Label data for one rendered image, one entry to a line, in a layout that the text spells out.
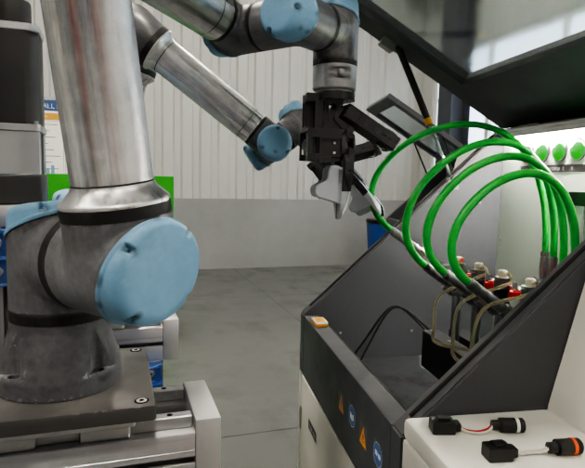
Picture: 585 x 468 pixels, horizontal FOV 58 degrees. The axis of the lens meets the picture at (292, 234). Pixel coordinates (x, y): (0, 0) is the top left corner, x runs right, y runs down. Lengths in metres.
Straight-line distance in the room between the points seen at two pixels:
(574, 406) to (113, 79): 0.71
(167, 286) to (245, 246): 7.12
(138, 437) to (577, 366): 0.59
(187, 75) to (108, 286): 0.71
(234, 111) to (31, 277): 0.63
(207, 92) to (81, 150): 0.63
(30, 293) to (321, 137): 0.49
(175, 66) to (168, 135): 6.31
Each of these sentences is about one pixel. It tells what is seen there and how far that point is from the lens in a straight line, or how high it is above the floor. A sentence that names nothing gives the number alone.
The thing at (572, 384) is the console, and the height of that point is 1.03.
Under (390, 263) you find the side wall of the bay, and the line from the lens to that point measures 1.43.
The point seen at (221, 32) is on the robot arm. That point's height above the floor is 1.53.
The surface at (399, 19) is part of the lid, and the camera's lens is 1.39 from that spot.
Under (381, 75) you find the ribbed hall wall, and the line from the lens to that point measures 8.55.
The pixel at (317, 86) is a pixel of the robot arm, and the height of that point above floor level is 1.45.
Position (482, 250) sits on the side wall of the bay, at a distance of 1.54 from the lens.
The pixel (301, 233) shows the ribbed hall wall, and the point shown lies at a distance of 7.90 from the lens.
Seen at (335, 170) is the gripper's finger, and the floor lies 1.32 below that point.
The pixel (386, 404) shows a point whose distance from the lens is 0.90.
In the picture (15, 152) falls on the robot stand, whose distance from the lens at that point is 0.94.
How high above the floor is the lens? 1.30
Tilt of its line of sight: 6 degrees down
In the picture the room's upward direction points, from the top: 1 degrees clockwise
